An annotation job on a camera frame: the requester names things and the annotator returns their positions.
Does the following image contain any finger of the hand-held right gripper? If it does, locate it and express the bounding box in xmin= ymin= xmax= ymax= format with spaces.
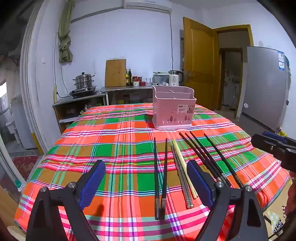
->
xmin=262 ymin=131 xmax=296 ymax=146
xmin=251 ymin=134 xmax=296 ymax=172

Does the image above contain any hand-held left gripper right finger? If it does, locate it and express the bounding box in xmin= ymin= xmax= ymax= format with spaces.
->
xmin=186 ymin=160 xmax=269 ymax=241

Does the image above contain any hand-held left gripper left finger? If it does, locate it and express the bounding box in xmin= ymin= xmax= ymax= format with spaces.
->
xmin=25 ymin=159 xmax=107 ymax=241

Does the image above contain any pink plastic utensil basket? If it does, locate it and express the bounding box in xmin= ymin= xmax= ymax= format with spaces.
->
xmin=151 ymin=85 xmax=197 ymax=129

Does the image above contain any plaid tablecloth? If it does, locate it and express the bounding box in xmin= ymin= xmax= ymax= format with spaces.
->
xmin=13 ymin=103 xmax=290 ymax=241

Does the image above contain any silver refrigerator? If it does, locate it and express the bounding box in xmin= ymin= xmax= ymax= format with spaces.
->
xmin=236 ymin=46 xmax=293 ymax=133

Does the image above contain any red patterned rug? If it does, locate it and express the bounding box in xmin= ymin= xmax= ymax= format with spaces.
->
xmin=11 ymin=155 xmax=40 ymax=181

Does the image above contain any metal kitchen shelf table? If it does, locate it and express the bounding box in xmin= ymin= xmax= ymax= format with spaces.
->
xmin=52 ymin=91 xmax=109 ymax=133

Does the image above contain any gas stove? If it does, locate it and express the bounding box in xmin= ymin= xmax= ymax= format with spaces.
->
xmin=69 ymin=86 xmax=97 ymax=98

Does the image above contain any steel steamer pot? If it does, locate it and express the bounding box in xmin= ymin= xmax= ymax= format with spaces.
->
xmin=73 ymin=72 xmax=95 ymax=90

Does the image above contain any yellow wooden door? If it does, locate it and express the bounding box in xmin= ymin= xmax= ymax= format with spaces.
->
xmin=183 ymin=17 xmax=219 ymax=111

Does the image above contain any white electric kettle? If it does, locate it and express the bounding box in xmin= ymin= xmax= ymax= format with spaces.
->
xmin=168 ymin=70 xmax=184 ymax=87

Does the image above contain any clear plastic container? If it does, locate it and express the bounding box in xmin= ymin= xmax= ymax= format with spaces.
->
xmin=153 ymin=72 xmax=170 ymax=86

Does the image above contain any wooden cutting board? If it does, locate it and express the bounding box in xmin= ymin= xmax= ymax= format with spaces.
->
xmin=105 ymin=59 xmax=127 ymax=88

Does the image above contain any green hanging cloth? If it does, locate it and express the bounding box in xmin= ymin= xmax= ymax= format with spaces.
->
xmin=58 ymin=0 xmax=75 ymax=63

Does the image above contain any white air conditioner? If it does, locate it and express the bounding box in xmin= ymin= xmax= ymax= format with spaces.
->
xmin=124 ymin=0 xmax=173 ymax=13

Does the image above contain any wooden door frame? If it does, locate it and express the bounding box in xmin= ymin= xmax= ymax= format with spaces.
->
xmin=213 ymin=24 xmax=253 ymax=112

